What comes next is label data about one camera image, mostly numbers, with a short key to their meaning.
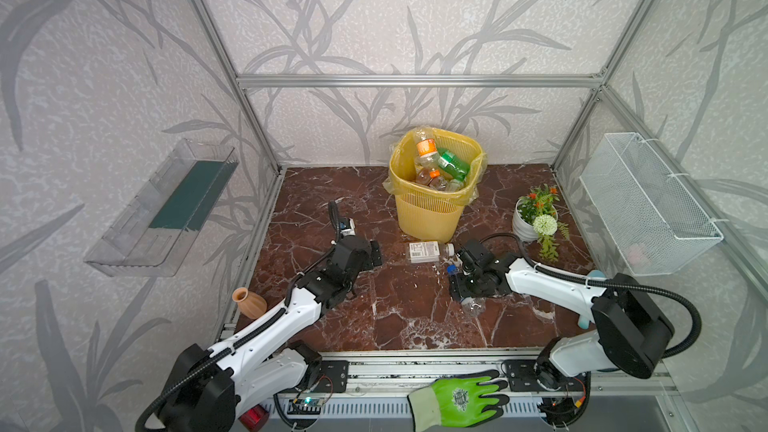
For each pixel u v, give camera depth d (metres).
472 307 0.81
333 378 0.74
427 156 0.90
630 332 0.43
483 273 0.66
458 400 0.69
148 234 0.64
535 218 0.88
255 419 0.64
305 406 0.72
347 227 0.72
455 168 0.91
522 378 0.73
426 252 0.93
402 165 0.91
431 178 0.90
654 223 0.61
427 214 0.86
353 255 0.61
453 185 0.91
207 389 0.39
